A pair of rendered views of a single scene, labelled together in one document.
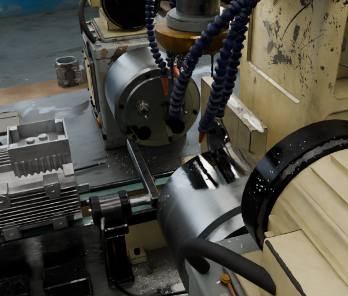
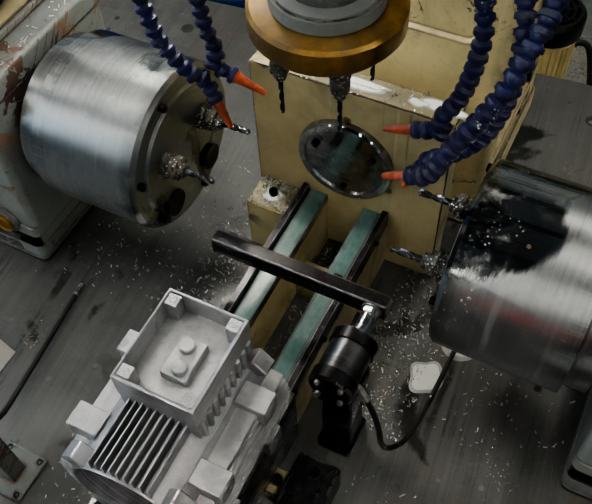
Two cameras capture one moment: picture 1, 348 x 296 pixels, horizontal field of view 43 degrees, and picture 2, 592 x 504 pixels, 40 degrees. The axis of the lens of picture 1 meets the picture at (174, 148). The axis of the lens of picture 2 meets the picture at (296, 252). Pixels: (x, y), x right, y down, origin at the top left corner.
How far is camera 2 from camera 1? 0.70 m
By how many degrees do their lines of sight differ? 38
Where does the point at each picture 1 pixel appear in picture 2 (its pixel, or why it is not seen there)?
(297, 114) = not seen: hidden behind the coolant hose
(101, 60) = not seen: outside the picture
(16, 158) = (201, 413)
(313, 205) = not seen: outside the picture
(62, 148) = (243, 341)
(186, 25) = (353, 24)
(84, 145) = not seen: outside the picture
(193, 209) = (549, 297)
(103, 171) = (98, 301)
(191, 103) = not seen: hidden behind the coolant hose
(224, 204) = not seen: outside the picture
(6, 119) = not seen: outside the picture
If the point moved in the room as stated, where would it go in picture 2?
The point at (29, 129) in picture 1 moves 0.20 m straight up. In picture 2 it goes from (137, 350) to (92, 241)
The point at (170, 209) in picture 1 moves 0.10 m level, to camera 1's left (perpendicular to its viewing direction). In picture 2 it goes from (489, 313) to (435, 373)
